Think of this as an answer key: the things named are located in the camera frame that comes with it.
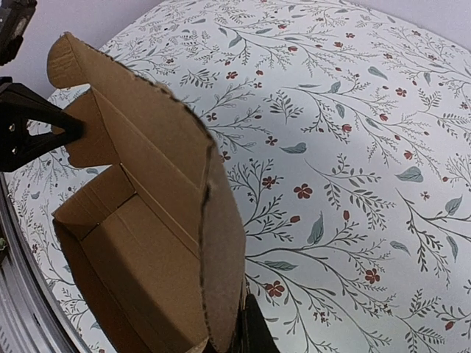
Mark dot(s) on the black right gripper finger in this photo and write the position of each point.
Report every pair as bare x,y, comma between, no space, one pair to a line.
256,337

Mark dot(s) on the brown cardboard paper box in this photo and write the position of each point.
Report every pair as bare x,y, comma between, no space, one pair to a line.
155,242

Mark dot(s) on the aluminium front rail frame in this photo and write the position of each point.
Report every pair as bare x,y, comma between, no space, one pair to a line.
31,319

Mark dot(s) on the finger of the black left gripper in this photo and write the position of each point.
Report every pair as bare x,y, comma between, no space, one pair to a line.
19,105
21,148

